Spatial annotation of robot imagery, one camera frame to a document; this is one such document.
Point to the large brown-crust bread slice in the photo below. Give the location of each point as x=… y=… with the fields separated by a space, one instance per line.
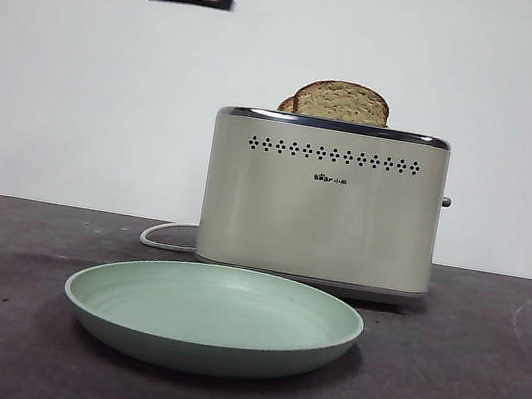
x=341 y=105

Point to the pale green round plate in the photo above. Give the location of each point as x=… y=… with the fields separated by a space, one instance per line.
x=212 y=312

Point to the small brown-crust bread slice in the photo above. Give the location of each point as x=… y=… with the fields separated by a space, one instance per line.
x=286 y=105

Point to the beige two-slot toaster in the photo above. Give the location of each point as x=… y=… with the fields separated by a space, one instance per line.
x=319 y=218

